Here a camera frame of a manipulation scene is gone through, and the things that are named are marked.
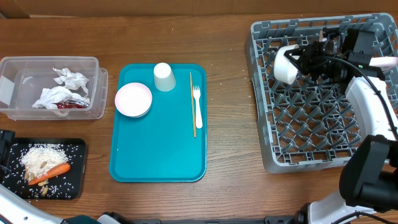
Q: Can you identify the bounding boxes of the white small bowl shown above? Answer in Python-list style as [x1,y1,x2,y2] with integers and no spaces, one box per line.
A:
[274,44,299,85]

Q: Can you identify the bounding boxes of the rice and food scraps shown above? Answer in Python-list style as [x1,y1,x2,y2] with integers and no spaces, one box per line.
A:
[9,142,81,198]

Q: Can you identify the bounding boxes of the orange carrot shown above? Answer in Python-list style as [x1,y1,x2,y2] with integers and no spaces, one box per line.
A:
[28,163,71,185]

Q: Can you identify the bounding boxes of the large pink plate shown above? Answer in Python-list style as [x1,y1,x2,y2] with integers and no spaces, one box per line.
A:
[369,57,398,71]

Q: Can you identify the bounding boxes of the white napkin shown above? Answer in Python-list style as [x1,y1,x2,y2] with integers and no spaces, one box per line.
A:
[32,68,90,110]

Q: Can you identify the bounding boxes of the grey plastic dishwasher rack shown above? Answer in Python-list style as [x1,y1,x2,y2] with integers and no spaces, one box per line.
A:
[245,13,397,174]

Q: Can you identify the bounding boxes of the red snack wrapper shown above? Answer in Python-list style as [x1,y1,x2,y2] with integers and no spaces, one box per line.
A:
[55,100,89,109]

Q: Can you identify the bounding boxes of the pink bowl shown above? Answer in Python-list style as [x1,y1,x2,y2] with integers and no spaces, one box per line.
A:
[114,83,153,118]

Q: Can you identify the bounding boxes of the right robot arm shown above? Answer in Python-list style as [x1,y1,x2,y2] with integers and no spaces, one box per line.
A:
[274,28,397,223]

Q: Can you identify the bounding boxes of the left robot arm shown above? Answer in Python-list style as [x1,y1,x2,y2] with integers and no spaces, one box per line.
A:
[1,130,121,224]

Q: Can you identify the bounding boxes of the clear plastic bin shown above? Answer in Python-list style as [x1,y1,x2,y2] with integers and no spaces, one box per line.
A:
[1,56,108,120]

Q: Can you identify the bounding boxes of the black plastic tray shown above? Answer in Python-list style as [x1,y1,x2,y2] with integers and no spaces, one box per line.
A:
[1,138,89,200]

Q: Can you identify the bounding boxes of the white plastic fork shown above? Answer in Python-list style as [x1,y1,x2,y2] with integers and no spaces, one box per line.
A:
[193,85,203,129]

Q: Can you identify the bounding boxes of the wooden chopstick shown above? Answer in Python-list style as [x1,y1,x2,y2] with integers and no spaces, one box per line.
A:
[190,72,197,138]

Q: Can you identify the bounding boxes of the white paper cup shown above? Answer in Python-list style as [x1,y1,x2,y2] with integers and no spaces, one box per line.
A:
[154,62,176,92]

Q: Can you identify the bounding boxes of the teal serving tray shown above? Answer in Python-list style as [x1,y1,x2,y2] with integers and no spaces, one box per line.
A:
[109,63,208,182]

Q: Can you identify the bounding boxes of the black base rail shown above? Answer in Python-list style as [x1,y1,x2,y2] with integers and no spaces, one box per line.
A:
[97,212,294,224]

